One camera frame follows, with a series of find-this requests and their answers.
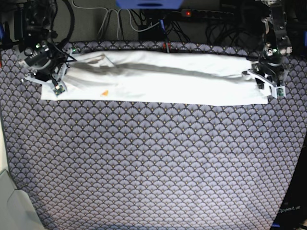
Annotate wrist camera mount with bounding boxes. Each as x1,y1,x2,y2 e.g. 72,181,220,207
16,47,76,96
242,69,286,99

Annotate white printed T-shirt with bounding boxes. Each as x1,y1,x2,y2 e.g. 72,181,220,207
41,51,271,106

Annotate red clamp on table edge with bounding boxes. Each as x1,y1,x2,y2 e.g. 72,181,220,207
163,42,171,53

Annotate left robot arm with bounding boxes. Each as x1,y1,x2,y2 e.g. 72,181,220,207
240,0,293,89

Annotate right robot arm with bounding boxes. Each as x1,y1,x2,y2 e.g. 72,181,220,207
16,0,75,85

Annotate black power strip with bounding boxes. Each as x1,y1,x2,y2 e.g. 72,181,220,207
181,9,234,19

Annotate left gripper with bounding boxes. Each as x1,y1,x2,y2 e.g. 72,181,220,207
247,55,288,86

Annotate patterned purple table cloth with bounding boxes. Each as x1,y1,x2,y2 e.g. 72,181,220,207
0,49,307,230

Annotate white cable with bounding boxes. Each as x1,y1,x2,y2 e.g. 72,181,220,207
71,0,161,39

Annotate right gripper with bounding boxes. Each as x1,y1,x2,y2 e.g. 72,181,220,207
18,42,76,81

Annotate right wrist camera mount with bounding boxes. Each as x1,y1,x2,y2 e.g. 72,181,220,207
16,47,76,96

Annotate grey plastic bin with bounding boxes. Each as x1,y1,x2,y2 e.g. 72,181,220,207
0,170,44,230

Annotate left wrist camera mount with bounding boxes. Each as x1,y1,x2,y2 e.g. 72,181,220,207
242,69,286,99

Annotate blue box at top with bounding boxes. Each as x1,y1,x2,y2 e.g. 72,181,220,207
116,0,183,10

